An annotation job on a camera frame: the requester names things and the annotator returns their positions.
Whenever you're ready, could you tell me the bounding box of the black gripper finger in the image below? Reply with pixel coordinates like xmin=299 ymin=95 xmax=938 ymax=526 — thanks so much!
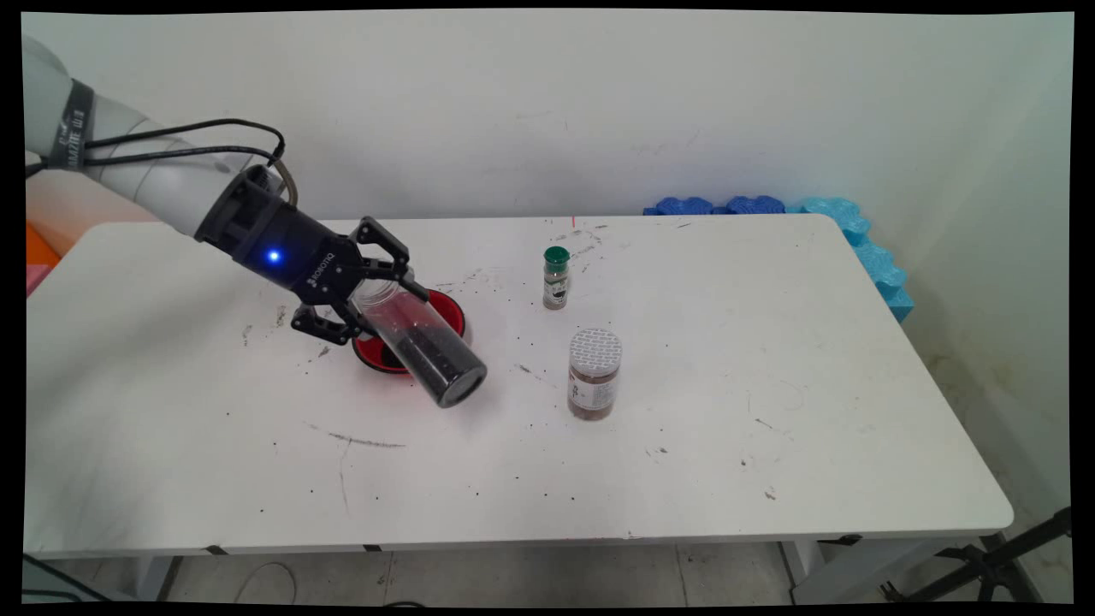
xmin=290 ymin=301 xmax=377 ymax=347
xmin=351 ymin=216 xmax=430 ymax=302

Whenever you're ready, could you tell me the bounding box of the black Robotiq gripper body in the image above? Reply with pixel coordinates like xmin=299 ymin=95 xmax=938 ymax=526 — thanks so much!
xmin=194 ymin=164 xmax=365 ymax=307

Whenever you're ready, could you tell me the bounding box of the clear jar with black seeds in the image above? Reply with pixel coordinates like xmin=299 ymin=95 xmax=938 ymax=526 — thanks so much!
xmin=349 ymin=272 xmax=488 ymax=409

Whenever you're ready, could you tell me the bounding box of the red bowl with black seeds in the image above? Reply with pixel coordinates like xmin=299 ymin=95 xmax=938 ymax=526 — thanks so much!
xmin=352 ymin=288 xmax=467 ymax=376

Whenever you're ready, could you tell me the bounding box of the green-capped small spice bottle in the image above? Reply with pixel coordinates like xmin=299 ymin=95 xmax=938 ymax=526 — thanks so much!
xmin=542 ymin=246 xmax=571 ymax=311

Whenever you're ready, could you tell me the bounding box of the white-lidded brown spice jar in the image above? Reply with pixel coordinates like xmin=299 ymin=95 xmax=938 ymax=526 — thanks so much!
xmin=567 ymin=328 xmax=624 ymax=421

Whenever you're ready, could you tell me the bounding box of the orange pink board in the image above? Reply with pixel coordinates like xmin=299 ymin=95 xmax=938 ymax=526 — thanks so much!
xmin=26 ymin=218 xmax=62 ymax=296

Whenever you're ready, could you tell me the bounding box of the white table leg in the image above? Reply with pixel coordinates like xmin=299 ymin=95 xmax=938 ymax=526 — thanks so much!
xmin=128 ymin=556 xmax=182 ymax=601

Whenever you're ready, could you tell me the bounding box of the light blue foam mat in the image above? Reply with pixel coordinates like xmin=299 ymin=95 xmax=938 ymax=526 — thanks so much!
xmin=787 ymin=197 xmax=914 ymax=324

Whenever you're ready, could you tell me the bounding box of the black tripod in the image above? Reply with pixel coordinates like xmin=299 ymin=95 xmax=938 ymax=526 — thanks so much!
xmin=881 ymin=506 xmax=1072 ymax=604

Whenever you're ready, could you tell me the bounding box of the black cable with brass end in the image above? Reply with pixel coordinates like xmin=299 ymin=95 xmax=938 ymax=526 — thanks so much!
xmin=86 ymin=141 xmax=299 ymax=206

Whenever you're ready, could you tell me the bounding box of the black camera cable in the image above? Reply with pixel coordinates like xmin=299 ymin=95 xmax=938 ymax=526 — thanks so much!
xmin=24 ymin=118 xmax=287 ymax=176

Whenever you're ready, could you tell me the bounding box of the black velcro cable strap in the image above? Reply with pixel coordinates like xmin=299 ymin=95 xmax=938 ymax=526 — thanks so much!
xmin=47 ymin=79 xmax=95 ymax=172

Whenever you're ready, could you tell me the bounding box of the grey floor cable loop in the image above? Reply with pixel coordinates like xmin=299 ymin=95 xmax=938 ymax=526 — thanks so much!
xmin=235 ymin=562 xmax=298 ymax=604

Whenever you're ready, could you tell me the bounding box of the black floor cable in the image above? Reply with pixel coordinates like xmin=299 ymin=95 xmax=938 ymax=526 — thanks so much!
xmin=24 ymin=554 xmax=112 ymax=602

